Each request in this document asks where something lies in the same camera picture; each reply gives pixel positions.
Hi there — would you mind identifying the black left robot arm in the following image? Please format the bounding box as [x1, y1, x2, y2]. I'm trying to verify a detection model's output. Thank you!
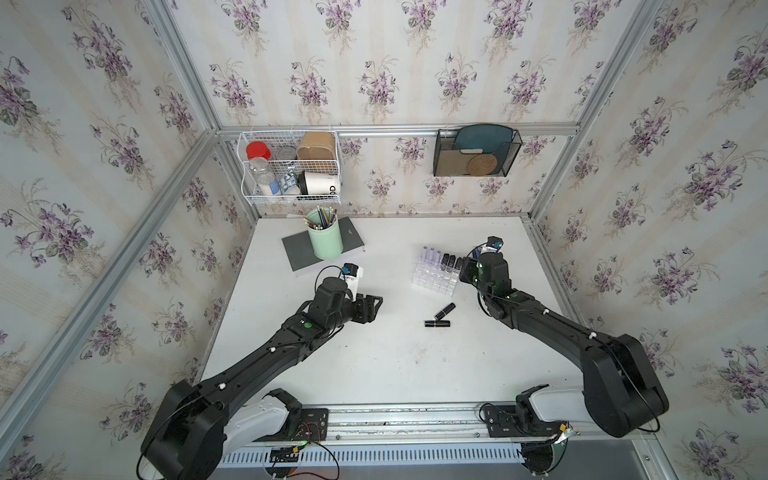
[138, 277, 383, 479]

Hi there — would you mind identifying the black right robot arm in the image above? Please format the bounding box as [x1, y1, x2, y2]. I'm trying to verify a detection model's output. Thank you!
[459, 251, 669, 438]

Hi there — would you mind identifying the green pen cup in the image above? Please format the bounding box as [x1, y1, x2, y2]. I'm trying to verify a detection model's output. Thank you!
[305, 206, 343, 260]

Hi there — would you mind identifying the round cork coaster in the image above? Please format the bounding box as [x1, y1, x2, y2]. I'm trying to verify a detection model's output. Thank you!
[466, 154, 498, 177]

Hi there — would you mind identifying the teal plate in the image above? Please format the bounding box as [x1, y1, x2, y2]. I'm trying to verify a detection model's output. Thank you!
[454, 123, 516, 176]

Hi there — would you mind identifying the white black cylinder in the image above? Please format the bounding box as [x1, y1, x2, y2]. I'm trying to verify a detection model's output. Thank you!
[297, 171, 341, 196]

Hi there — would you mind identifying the clear plastic bottle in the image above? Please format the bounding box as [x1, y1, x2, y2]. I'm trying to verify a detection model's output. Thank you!
[249, 157, 280, 197]

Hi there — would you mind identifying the red lid jar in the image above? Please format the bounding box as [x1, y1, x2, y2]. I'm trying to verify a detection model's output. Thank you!
[245, 141, 272, 160]

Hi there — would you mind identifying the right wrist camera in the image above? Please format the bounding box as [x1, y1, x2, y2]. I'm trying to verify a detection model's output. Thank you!
[483, 236, 504, 253]

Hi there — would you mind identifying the black mesh wall holder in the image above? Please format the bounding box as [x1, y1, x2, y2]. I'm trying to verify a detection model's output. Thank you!
[432, 127, 522, 178]

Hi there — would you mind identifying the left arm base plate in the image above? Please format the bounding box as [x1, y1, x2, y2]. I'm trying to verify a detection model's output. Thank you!
[259, 408, 329, 442]

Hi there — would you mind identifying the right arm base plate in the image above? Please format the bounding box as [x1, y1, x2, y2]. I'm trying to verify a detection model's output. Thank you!
[478, 402, 564, 438]

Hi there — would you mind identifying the white wire basket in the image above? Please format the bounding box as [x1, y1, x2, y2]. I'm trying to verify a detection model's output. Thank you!
[237, 128, 343, 205]

